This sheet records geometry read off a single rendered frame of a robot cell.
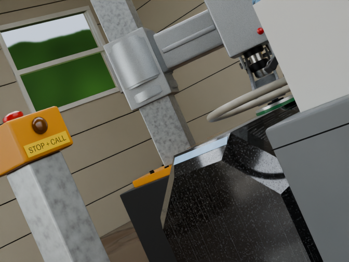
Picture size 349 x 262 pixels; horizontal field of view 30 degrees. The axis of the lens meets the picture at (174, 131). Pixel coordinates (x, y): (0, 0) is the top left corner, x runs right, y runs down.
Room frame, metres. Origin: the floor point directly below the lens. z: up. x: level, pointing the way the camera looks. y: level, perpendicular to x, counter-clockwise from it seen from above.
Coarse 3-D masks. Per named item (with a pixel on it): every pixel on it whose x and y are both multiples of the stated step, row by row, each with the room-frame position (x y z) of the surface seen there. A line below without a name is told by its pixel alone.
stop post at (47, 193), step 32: (0, 128) 1.14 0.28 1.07; (32, 128) 1.15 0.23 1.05; (64, 128) 1.20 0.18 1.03; (0, 160) 1.16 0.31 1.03; (32, 160) 1.14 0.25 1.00; (64, 160) 1.21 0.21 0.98; (32, 192) 1.16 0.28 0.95; (64, 192) 1.18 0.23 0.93; (32, 224) 1.19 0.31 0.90; (64, 224) 1.16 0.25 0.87; (64, 256) 1.16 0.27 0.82; (96, 256) 1.19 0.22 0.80
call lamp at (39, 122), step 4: (40, 116) 1.17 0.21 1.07; (36, 120) 1.15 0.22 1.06; (40, 120) 1.16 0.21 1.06; (44, 120) 1.16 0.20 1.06; (32, 124) 1.15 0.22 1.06; (36, 124) 1.15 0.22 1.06; (40, 124) 1.15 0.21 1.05; (44, 124) 1.16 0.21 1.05; (36, 128) 1.15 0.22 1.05; (40, 128) 1.15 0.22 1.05; (44, 128) 1.16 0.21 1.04; (36, 132) 1.16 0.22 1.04; (40, 132) 1.16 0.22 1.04; (44, 132) 1.16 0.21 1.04
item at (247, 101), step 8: (280, 80) 2.22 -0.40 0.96; (264, 88) 2.22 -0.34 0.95; (272, 88) 2.22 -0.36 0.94; (280, 88) 2.66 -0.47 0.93; (288, 88) 2.64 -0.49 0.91; (240, 96) 2.26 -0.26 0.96; (248, 96) 2.23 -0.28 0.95; (256, 96) 2.23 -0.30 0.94; (264, 96) 2.68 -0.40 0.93; (272, 96) 2.67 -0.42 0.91; (224, 104) 2.30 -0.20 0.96; (232, 104) 2.27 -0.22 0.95; (240, 104) 2.26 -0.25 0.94; (248, 104) 2.67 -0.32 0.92; (256, 104) 2.68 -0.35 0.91; (216, 112) 2.34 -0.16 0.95; (224, 112) 2.31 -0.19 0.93; (232, 112) 2.63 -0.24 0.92; (240, 112) 2.66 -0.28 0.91; (208, 120) 2.44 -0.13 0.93; (216, 120) 2.53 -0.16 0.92
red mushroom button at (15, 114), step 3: (15, 111) 1.20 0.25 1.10; (18, 111) 1.20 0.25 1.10; (21, 111) 1.20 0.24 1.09; (9, 114) 1.19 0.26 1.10; (12, 114) 1.19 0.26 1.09; (15, 114) 1.19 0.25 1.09; (18, 114) 1.19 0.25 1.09; (21, 114) 1.20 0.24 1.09; (6, 117) 1.19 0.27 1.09; (9, 117) 1.19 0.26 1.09; (12, 117) 1.19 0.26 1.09; (15, 117) 1.19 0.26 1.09; (3, 120) 1.19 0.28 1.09; (6, 120) 1.19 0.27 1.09; (9, 120) 1.19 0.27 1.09
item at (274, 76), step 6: (264, 48) 3.30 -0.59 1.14; (264, 54) 3.27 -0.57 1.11; (270, 54) 3.27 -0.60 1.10; (246, 60) 3.25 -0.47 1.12; (240, 66) 3.29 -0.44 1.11; (276, 72) 2.86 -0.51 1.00; (252, 78) 2.96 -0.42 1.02; (264, 78) 2.99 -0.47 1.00; (270, 78) 2.95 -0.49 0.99; (276, 78) 2.75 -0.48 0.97; (252, 84) 2.84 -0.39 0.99; (258, 84) 2.95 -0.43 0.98; (264, 84) 2.91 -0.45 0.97
